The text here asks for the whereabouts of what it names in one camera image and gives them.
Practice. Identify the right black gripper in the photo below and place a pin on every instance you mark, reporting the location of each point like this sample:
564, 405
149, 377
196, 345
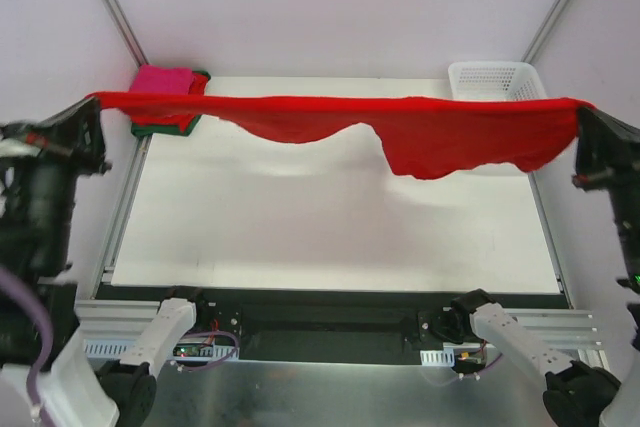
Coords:
601, 162

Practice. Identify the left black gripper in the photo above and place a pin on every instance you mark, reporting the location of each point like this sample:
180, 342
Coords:
70, 148

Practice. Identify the white plastic basket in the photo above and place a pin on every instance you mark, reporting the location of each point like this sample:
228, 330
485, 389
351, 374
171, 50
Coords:
490, 81

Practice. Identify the red t shirt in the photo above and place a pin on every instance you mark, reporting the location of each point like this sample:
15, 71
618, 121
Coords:
170, 122
427, 138

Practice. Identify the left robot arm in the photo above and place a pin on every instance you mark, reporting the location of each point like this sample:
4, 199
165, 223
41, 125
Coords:
42, 347

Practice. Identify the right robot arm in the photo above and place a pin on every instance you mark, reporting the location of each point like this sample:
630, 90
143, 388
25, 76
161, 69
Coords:
576, 394

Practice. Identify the folded green t shirt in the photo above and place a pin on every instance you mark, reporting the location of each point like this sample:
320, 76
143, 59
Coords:
160, 132

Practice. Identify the folded pink t shirt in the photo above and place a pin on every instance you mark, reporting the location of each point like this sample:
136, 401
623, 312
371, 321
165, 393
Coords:
157, 80

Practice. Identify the folded red t shirt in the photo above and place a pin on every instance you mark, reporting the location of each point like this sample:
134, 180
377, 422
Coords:
170, 122

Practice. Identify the left grey cable duct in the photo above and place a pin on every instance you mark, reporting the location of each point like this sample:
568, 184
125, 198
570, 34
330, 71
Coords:
194, 352

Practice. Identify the grey cable duct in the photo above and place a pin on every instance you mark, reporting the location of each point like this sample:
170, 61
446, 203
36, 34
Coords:
194, 352
437, 358

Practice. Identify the right grey cable duct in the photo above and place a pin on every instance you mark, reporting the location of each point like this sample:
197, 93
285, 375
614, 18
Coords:
437, 358

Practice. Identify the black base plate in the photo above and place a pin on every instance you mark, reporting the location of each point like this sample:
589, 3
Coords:
342, 327

